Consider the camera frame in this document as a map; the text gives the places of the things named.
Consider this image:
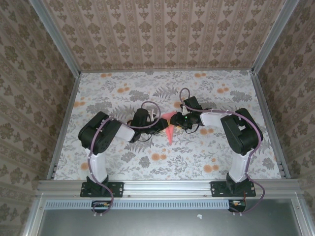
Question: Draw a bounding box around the pink paper sheet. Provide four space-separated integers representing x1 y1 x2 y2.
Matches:
161 111 178 146

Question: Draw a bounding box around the floral printed tablecloth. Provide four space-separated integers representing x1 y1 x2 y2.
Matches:
53 70 283 181

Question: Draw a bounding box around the grey metal panel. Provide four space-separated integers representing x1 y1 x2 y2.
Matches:
38 208 302 236

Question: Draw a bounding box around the thin aluminium rear rail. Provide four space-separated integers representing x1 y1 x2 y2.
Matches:
80 69 253 74

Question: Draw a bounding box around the aluminium mounting rail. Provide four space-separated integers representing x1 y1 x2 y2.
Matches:
36 179 302 199

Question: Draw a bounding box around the aluminium side rail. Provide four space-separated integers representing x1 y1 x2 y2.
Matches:
250 71 291 179
46 72 82 181

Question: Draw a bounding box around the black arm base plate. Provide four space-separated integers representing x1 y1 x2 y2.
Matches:
210 181 256 198
80 181 124 198

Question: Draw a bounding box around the grey slotted cable duct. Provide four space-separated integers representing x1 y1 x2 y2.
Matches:
45 199 233 209

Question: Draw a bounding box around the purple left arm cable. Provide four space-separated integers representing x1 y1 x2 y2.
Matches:
87 101 159 218

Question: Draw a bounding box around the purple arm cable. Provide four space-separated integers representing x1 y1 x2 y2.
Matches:
179 88 266 217
87 101 159 218

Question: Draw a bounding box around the black cable connector box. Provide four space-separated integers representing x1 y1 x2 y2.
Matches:
227 199 247 212
91 200 112 214

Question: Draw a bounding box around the aluminium corner post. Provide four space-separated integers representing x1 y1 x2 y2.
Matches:
31 0 82 76
251 0 300 74

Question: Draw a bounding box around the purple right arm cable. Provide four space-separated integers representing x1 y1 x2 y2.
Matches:
179 88 266 217

